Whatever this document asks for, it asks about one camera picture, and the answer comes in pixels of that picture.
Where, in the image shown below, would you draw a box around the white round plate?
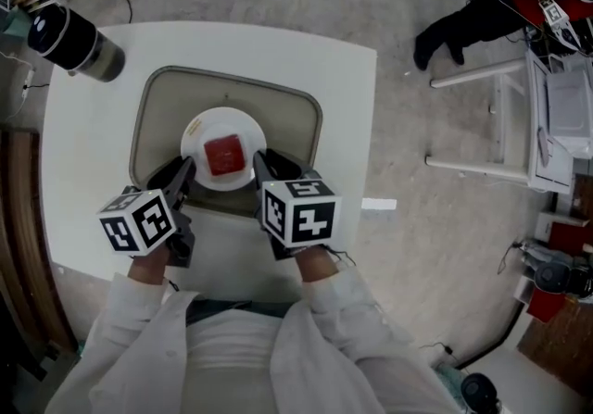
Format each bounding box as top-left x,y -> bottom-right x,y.
180,107 -> 268,193

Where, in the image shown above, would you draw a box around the beige plastic tray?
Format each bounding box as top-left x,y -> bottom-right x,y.
128,65 -> 324,220

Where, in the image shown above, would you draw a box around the black round device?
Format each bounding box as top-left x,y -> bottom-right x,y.
460,371 -> 502,414

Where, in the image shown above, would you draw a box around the person's white clothed torso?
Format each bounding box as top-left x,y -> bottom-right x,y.
44,295 -> 464,414

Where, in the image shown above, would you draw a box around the white table frame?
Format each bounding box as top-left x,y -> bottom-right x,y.
424,48 -> 593,194

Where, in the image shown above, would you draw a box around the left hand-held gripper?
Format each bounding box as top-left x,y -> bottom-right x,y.
96,155 -> 198,270

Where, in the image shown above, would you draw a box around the white power strip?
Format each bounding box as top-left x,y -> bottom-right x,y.
20,68 -> 37,101

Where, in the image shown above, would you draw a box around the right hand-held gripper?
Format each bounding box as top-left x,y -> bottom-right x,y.
251,148 -> 344,261

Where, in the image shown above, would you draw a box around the black round headset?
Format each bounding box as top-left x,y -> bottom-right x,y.
534,260 -> 575,298

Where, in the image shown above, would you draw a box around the person's left forearm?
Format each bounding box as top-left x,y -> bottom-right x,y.
90,244 -> 201,404

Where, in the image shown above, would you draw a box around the person's right forearm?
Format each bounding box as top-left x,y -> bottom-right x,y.
287,244 -> 418,385

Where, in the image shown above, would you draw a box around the red piece of meat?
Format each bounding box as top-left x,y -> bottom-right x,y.
203,135 -> 246,178

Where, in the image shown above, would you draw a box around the red box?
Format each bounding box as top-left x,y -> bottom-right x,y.
526,285 -> 568,324

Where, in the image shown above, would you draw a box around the white floor tape strip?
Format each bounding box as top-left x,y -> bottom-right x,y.
360,197 -> 398,211

